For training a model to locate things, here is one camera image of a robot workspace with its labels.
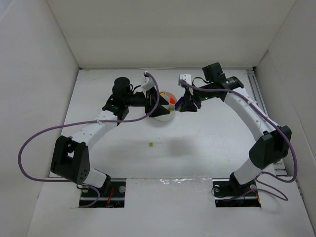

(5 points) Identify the white round divided container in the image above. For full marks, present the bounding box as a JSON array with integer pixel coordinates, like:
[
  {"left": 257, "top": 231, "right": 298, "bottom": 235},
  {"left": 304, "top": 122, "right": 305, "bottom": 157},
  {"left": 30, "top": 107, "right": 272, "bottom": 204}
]
[{"left": 153, "top": 91, "right": 177, "bottom": 122}]

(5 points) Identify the aluminium side rail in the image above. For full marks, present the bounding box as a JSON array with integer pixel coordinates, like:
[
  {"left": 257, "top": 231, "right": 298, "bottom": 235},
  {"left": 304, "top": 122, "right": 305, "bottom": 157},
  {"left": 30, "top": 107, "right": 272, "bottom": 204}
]
[{"left": 246, "top": 68, "right": 288, "bottom": 177}]

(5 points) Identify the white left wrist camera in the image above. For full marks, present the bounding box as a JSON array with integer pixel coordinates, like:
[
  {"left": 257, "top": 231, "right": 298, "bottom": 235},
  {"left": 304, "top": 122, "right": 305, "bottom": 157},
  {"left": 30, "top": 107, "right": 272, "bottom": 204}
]
[{"left": 141, "top": 71, "right": 155, "bottom": 94}]

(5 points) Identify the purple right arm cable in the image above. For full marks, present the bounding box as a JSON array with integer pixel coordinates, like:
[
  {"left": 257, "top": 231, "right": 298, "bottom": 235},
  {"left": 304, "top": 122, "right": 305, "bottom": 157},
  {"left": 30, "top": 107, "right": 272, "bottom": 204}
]
[{"left": 179, "top": 79, "right": 298, "bottom": 201}]

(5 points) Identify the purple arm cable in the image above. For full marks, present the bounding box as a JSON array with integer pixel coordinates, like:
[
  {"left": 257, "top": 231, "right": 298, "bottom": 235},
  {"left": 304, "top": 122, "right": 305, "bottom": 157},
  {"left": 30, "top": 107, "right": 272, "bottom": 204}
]
[
  {"left": 179, "top": 79, "right": 298, "bottom": 201},
  {"left": 17, "top": 71, "right": 160, "bottom": 208}
]

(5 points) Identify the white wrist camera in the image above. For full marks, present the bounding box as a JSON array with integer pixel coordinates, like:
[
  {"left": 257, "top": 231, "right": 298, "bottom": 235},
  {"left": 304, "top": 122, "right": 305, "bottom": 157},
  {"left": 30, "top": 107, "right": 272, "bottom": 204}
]
[
  {"left": 178, "top": 74, "right": 192, "bottom": 87},
  {"left": 141, "top": 71, "right": 155, "bottom": 94}
]

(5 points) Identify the multicolour lego assembly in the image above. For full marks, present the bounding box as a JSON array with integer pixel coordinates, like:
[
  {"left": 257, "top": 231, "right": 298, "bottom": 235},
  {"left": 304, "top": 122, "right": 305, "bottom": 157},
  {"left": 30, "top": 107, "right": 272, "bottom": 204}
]
[{"left": 175, "top": 96, "right": 186, "bottom": 113}]

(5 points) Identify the orange round lego dish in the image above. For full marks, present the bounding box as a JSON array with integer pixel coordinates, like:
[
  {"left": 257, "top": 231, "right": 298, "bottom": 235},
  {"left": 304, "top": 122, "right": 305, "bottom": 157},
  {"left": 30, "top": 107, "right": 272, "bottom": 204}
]
[{"left": 169, "top": 97, "right": 176, "bottom": 104}]

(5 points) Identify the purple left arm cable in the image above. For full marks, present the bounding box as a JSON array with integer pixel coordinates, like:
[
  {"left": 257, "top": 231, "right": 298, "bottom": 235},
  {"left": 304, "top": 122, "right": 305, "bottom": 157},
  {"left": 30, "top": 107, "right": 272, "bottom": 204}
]
[{"left": 17, "top": 71, "right": 160, "bottom": 208}]

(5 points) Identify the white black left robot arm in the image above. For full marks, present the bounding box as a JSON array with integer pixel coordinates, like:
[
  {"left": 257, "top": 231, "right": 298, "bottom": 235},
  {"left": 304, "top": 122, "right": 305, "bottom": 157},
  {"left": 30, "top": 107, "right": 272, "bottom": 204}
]
[{"left": 50, "top": 72, "right": 169, "bottom": 195}]

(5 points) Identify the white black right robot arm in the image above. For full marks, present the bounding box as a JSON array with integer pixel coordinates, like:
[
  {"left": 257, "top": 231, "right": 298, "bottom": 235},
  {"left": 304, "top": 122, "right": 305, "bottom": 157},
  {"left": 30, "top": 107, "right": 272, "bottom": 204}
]
[{"left": 175, "top": 63, "right": 292, "bottom": 198}]

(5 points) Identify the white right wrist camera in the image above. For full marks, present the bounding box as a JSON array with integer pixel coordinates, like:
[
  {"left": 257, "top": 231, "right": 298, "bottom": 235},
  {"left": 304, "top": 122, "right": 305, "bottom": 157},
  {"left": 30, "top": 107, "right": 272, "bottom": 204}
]
[{"left": 178, "top": 74, "right": 192, "bottom": 87}]

